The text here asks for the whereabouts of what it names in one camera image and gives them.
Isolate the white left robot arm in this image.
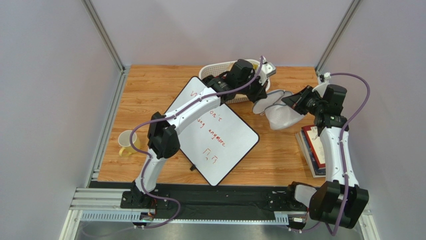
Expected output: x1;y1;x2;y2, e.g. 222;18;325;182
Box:
121;57;276;209

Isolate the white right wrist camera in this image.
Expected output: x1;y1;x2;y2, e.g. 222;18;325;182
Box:
312;81;330;98

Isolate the white plastic laundry basket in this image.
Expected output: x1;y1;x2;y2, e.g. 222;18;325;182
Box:
198;60;271;104

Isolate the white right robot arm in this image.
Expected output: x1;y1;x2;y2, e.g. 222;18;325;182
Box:
279;84;369;229

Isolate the red hardcover book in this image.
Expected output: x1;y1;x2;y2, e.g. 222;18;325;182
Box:
301;125;326;170

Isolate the white mesh laundry bag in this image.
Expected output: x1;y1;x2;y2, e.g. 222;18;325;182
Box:
252;89;305;131

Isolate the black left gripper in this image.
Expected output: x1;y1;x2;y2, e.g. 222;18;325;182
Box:
236;71;269;104

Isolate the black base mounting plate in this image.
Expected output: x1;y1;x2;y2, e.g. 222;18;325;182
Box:
120;183;307;221

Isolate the white whiteboard with red writing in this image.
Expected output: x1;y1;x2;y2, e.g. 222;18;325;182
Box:
164;76;260;187

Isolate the yellow mug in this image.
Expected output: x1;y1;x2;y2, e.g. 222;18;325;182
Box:
117;130;141;157

